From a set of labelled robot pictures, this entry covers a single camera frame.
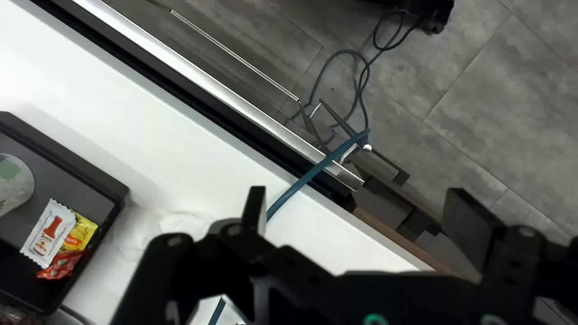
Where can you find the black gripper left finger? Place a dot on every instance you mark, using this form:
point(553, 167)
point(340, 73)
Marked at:
point(268, 286)

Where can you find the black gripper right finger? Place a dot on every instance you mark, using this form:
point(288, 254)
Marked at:
point(517, 263)

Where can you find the yellow sauce packet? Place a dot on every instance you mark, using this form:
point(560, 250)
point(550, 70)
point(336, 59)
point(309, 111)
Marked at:
point(80, 236)

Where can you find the ketchup sauce packet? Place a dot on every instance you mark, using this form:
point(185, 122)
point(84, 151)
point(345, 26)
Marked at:
point(49, 234)

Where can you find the black serving tray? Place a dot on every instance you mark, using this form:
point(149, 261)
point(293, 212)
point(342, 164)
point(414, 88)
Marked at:
point(60, 180)

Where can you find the steel appliance door handle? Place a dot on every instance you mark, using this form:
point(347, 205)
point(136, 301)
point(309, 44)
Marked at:
point(156, 50)

